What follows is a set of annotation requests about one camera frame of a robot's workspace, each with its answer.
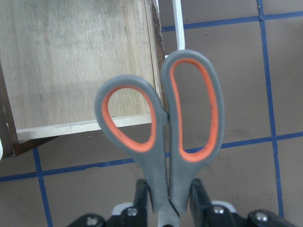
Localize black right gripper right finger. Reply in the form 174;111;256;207
189;178;212;227

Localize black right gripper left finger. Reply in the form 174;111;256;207
134;179;150;212

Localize grey orange scissors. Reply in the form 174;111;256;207
94;50;225;227

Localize wooden drawer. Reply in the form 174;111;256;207
0;0;161;141

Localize dark brown wooden cabinet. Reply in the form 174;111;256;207
0;71;57;158

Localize white drawer handle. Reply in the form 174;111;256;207
172;0;186;51

